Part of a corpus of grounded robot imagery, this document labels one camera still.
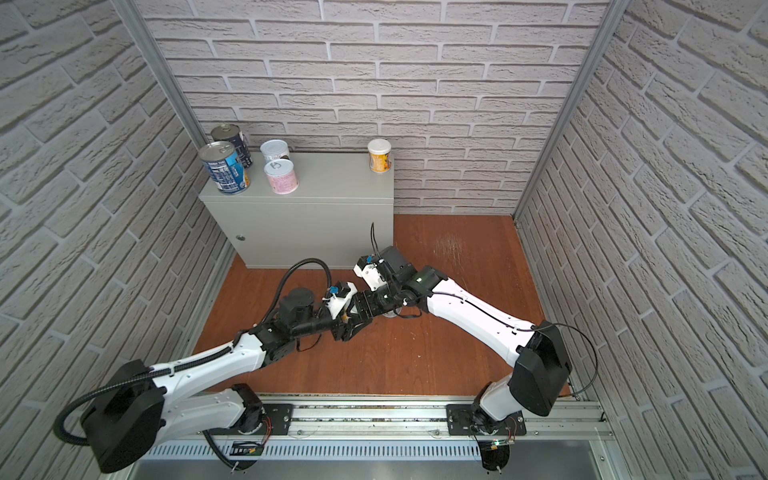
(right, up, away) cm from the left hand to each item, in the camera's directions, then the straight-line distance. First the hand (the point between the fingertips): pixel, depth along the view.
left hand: (366, 307), depth 77 cm
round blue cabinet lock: (-40, +19, +13) cm, 46 cm away
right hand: (-2, 0, -3) cm, 4 cm away
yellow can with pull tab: (-5, -1, -6) cm, 8 cm away
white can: (+7, +1, -11) cm, 13 cm away
